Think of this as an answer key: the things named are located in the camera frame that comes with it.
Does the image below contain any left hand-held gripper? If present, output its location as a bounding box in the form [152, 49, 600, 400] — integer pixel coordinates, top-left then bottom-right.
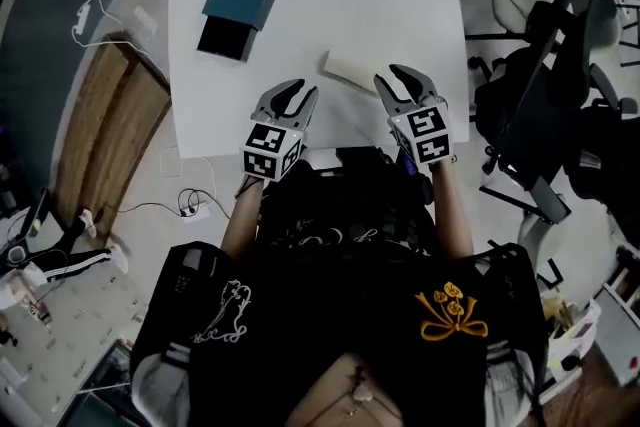
[241, 77, 320, 184]

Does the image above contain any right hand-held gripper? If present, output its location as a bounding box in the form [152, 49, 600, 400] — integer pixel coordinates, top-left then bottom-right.
[372, 62, 455, 167]

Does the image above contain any white glasses case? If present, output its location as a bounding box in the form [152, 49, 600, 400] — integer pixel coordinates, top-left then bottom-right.
[318, 48, 386, 99]

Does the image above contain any person's right forearm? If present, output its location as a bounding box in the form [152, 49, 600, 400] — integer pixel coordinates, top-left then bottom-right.
[430, 159, 475, 262]

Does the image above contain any person's left forearm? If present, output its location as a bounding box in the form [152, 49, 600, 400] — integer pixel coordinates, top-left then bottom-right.
[219, 174, 266, 264]

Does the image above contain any small dark screen device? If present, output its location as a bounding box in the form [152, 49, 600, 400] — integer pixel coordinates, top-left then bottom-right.
[397, 148, 420, 177]

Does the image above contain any black inner box tray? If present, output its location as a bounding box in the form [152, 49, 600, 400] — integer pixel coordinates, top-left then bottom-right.
[195, 13, 260, 63]

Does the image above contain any white floor plate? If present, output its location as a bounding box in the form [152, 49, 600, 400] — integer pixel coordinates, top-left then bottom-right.
[159, 146, 195, 180]

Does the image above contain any black office chair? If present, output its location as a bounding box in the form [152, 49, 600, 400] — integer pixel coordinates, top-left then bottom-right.
[472, 0, 626, 226]

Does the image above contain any wooden floor panel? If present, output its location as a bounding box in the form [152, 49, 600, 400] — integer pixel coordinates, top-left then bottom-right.
[52, 32, 173, 241]

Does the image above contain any grey-backed office chair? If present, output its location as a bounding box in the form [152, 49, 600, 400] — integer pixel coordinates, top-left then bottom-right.
[569, 0, 640, 201]

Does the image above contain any person's black embroidered shirt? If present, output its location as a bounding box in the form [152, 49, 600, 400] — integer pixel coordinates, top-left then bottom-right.
[129, 239, 551, 427]

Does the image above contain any white power strip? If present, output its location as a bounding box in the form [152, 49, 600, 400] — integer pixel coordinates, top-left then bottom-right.
[73, 2, 92, 36]

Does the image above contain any white storage basket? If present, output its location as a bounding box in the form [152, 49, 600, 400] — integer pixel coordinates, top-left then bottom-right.
[542, 294, 601, 371]

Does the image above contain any white adapter with black cable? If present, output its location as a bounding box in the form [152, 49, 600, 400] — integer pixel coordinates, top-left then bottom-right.
[117, 187, 234, 222]

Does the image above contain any person's pendant necklace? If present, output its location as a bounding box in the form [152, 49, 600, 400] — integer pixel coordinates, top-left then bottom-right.
[342, 364, 375, 420]

